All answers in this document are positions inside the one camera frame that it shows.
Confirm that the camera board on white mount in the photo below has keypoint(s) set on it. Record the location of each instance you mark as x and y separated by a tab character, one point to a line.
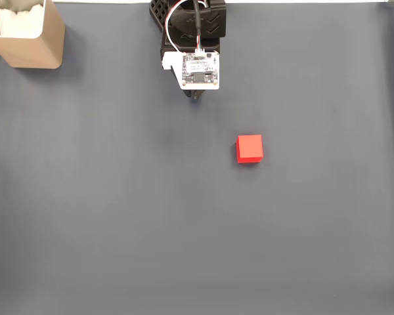
200	69

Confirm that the white padding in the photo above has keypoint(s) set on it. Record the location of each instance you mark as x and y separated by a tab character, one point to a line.
19	23

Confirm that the grey mat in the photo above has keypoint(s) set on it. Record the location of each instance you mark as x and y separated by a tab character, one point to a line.
151	213

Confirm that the red cube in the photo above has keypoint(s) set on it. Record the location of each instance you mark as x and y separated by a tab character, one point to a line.
249	147

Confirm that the beige box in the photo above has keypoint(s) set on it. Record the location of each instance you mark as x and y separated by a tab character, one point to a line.
33	50

